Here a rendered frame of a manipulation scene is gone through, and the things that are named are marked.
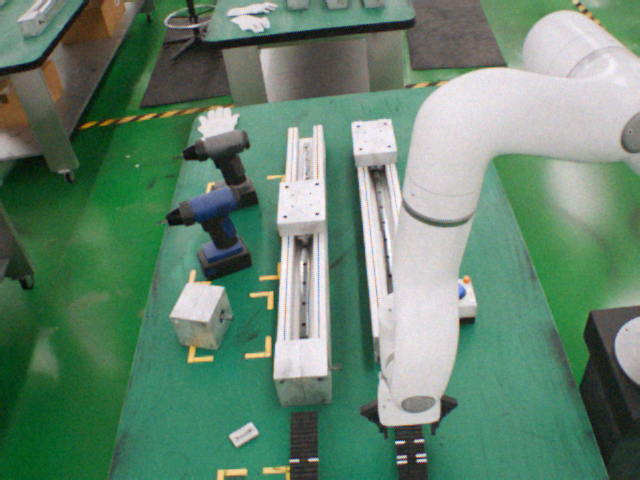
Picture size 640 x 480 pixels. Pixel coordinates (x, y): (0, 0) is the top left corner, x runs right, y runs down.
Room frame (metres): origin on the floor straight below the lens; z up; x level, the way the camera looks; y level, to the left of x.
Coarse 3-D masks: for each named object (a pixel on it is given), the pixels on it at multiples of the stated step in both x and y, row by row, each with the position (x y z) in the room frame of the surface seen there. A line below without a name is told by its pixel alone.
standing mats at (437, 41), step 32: (416, 0) 4.67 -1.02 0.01; (448, 0) 4.60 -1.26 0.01; (192, 32) 4.69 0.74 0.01; (416, 32) 4.06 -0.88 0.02; (448, 32) 4.00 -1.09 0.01; (480, 32) 3.94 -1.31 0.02; (160, 64) 4.17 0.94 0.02; (192, 64) 4.08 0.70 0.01; (224, 64) 3.99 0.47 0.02; (416, 64) 3.56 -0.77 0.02; (448, 64) 3.52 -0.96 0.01; (480, 64) 3.47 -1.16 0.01; (160, 96) 3.66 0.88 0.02; (192, 96) 3.58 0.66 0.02
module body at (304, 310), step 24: (288, 144) 1.50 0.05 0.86; (312, 144) 1.54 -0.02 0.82; (288, 168) 1.38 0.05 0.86; (312, 168) 1.42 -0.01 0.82; (288, 240) 1.09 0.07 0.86; (312, 240) 1.13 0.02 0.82; (288, 264) 1.01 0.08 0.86; (312, 264) 1.04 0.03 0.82; (288, 288) 0.94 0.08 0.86; (312, 288) 0.97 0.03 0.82; (288, 312) 0.87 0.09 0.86; (312, 312) 0.90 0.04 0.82; (288, 336) 0.81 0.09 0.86; (312, 336) 0.83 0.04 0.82
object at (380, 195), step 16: (368, 176) 1.30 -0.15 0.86; (384, 176) 1.34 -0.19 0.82; (368, 192) 1.23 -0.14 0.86; (384, 192) 1.27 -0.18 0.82; (400, 192) 1.21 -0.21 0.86; (368, 208) 1.17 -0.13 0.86; (384, 208) 1.19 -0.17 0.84; (368, 224) 1.11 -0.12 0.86; (384, 224) 1.13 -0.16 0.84; (368, 240) 1.05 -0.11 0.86; (384, 240) 1.07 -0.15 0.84; (368, 256) 1.00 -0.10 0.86; (384, 256) 1.02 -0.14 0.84; (368, 272) 0.95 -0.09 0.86; (384, 272) 0.98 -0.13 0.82; (384, 288) 0.93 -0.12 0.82
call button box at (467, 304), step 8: (464, 288) 0.88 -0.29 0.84; (472, 288) 0.88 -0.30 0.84; (464, 296) 0.86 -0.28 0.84; (472, 296) 0.86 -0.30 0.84; (464, 304) 0.84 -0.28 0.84; (472, 304) 0.84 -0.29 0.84; (464, 312) 0.84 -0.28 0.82; (472, 312) 0.83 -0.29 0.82; (464, 320) 0.84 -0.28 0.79; (472, 320) 0.83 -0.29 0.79
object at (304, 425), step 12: (300, 420) 0.64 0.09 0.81; (312, 420) 0.64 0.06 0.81; (300, 432) 0.62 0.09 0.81; (312, 432) 0.61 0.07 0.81; (300, 444) 0.59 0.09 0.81; (312, 444) 0.59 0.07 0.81; (300, 456) 0.57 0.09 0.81; (312, 456) 0.56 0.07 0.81; (300, 468) 0.54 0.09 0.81; (312, 468) 0.54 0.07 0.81
